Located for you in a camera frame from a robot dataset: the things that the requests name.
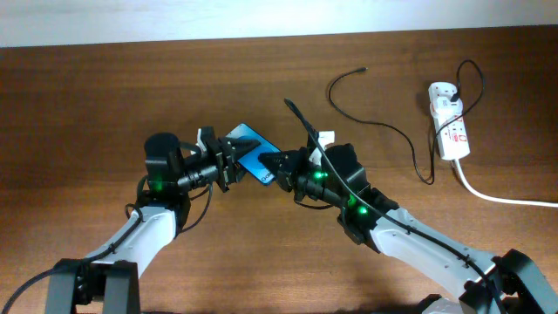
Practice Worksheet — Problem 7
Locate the blue screen smartphone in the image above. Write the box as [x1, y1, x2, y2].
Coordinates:
[228, 123, 280, 186]

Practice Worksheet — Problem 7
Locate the black charger cable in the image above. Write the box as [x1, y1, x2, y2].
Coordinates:
[327, 59, 487, 186]

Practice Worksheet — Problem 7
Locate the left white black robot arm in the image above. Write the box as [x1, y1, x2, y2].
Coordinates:
[45, 126, 260, 313]

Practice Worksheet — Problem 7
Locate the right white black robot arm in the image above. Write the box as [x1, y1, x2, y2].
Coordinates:
[258, 144, 557, 313]

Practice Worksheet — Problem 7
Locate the white USB charger adapter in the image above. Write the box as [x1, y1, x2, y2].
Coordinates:
[431, 97, 463, 118]

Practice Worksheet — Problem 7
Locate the white power strip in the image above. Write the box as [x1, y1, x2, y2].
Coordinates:
[428, 82, 470, 161]

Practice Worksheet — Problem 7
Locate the white power strip cord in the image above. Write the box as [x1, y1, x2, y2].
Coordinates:
[452, 158, 558, 208]

